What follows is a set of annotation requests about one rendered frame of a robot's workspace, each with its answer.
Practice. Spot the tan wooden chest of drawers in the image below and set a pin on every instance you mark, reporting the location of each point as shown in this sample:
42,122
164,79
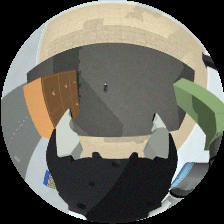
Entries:
35,100

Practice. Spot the brown wooden drawer front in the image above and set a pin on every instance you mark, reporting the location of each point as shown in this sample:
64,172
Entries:
74,99
57,115
68,105
72,82
63,81
52,97

